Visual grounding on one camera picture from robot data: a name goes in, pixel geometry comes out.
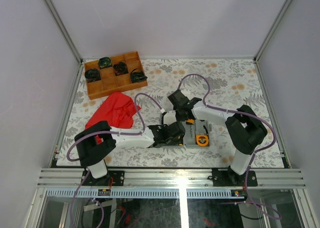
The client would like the grey plastic tool case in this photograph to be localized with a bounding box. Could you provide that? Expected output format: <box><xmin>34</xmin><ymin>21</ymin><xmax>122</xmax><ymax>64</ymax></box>
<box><xmin>173</xmin><ymin>120</ymin><xmax>211</xmax><ymax>148</ymax></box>

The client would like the orange tape measure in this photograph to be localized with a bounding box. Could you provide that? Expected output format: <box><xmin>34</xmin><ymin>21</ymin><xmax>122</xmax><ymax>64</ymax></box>
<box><xmin>195</xmin><ymin>134</ymin><xmax>209</xmax><ymax>147</ymax></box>

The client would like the black hex key set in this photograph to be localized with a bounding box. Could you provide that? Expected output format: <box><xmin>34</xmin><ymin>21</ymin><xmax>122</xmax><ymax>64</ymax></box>
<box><xmin>185</xmin><ymin>119</ymin><xmax>195</xmax><ymax>125</ymax></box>

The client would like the black yellow screwdriver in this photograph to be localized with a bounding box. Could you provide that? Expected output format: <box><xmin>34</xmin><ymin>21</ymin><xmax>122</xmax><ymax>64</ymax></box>
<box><xmin>178</xmin><ymin>138</ymin><xmax>183</xmax><ymax>146</ymax></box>

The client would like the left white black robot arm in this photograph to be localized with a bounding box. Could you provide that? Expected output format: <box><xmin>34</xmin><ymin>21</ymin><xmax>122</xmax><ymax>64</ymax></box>
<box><xmin>74</xmin><ymin>121</ymin><xmax>186</xmax><ymax>186</ymax></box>

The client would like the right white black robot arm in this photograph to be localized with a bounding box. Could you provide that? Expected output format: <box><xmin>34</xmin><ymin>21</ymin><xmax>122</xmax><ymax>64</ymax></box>
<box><xmin>168</xmin><ymin>89</ymin><xmax>268</xmax><ymax>186</ymax></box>

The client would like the floral table mat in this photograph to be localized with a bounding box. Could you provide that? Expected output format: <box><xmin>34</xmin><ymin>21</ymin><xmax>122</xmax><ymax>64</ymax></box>
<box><xmin>56</xmin><ymin>59</ymin><xmax>270</xmax><ymax>168</ymax></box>

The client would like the red cloth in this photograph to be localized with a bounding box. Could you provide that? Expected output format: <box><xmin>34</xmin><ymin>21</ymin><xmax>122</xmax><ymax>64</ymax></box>
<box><xmin>85</xmin><ymin>92</ymin><xmax>137</xmax><ymax>129</ymax></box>

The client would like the wooden compartment tray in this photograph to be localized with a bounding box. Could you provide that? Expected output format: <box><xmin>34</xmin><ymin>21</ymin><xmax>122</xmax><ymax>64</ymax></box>
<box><xmin>84</xmin><ymin>51</ymin><xmax>148</xmax><ymax>100</ymax></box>

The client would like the coiled black cable right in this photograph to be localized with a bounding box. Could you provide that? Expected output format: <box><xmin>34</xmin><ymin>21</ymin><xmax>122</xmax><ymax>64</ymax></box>
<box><xmin>129</xmin><ymin>68</ymin><xmax>148</xmax><ymax>84</ymax></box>

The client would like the coiled black red cable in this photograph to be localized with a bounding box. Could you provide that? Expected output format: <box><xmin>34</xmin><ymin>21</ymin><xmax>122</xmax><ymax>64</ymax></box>
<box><xmin>112</xmin><ymin>61</ymin><xmax>129</xmax><ymax>76</ymax></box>

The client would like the coiled green black cable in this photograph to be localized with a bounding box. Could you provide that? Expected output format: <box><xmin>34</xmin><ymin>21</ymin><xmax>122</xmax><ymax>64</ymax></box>
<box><xmin>98</xmin><ymin>56</ymin><xmax>113</xmax><ymax>69</ymax></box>

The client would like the coiled black cable front left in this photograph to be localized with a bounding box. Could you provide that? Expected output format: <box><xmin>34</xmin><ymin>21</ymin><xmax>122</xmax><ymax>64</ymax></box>
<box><xmin>84</xmin><ymin>68</ymin><xmax>101</xmax><ymax>83</ymax></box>

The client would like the aluminium mounting rail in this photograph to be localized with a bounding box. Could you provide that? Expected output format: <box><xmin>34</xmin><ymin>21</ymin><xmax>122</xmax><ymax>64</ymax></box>
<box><xmin>37</xmin><ymin>168</ymin><xmax>307</xmax><ymax>189</ymax></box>

